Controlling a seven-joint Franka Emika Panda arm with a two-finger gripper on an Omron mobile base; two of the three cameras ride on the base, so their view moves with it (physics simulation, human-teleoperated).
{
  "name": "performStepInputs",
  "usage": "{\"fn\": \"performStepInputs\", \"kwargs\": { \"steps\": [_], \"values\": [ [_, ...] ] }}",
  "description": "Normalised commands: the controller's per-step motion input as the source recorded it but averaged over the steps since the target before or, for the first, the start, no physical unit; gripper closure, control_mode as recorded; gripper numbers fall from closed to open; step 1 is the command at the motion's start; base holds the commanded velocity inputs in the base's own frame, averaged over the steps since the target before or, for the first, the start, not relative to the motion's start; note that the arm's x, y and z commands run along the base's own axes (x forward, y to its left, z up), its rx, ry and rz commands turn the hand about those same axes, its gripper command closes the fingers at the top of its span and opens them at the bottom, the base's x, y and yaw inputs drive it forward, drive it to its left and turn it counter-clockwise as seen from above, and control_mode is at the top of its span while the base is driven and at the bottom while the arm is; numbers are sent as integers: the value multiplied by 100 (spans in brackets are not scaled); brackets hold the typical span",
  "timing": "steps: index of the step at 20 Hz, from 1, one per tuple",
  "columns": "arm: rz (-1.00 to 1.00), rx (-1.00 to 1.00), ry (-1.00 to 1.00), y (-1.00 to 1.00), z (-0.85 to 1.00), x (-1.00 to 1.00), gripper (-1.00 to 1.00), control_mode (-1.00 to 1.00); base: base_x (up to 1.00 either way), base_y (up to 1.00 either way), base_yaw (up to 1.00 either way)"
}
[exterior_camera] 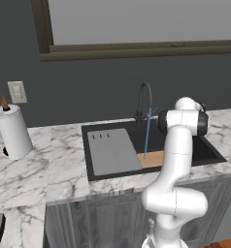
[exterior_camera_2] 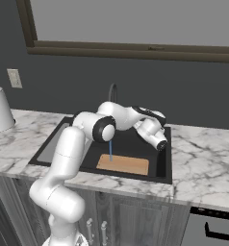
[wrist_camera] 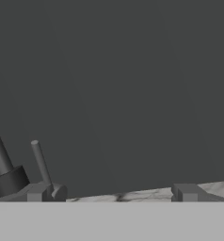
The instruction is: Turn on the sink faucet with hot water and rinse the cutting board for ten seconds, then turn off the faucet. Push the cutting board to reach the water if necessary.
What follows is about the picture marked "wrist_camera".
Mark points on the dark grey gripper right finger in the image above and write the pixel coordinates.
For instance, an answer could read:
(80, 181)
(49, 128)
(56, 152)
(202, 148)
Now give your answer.
(187, 190)

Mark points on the dark grey faucet spout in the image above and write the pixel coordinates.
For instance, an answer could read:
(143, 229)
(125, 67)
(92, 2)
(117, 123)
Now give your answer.
(8, 181)

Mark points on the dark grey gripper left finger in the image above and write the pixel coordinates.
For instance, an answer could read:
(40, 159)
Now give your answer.
(35, 190)

